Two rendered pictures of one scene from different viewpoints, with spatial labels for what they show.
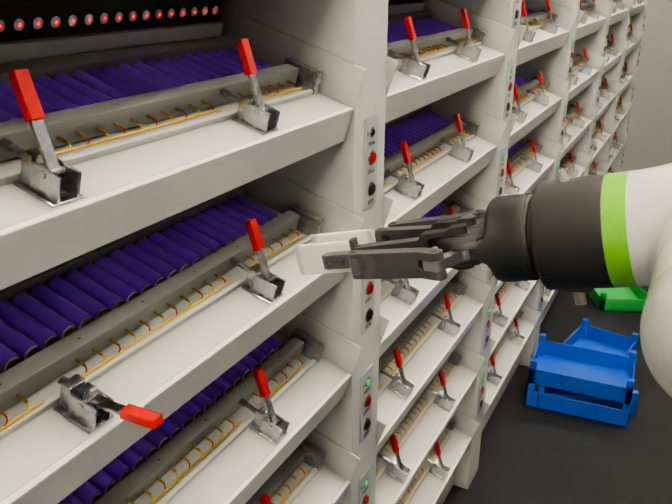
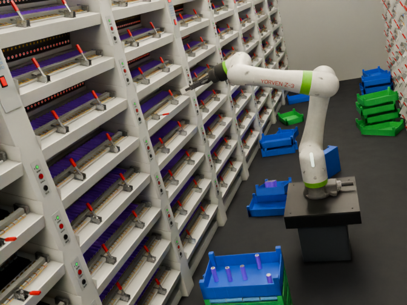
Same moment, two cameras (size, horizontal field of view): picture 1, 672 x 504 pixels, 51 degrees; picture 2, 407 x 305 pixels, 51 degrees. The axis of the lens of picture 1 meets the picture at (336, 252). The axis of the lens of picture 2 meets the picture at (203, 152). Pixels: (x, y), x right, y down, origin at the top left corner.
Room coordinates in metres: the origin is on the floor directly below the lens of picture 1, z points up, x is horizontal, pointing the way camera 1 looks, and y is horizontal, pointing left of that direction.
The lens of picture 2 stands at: (-1.70, 0.17, 1.45)
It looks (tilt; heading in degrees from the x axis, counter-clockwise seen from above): 19 degrees down; 356
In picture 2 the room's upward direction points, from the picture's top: 15 degrees counter-clockwise
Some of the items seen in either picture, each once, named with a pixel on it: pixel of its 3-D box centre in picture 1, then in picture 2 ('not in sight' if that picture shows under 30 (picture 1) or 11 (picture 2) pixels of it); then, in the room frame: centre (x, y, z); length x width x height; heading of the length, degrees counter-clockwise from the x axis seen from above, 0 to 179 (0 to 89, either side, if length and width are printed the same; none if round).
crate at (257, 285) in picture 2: not in sight; (243, 272); (-0.29, 0.04, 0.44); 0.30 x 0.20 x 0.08; 69
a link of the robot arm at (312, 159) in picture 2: not in sight; (313, 165); (0.31, -0.52, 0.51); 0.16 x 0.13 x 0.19; 161
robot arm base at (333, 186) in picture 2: not in sight; (327, 186); (0.27, -0.57, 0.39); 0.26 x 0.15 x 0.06; 65
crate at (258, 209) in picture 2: not in sight; (271, 203); (0.91, -0.39, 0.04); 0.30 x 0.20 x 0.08; 62
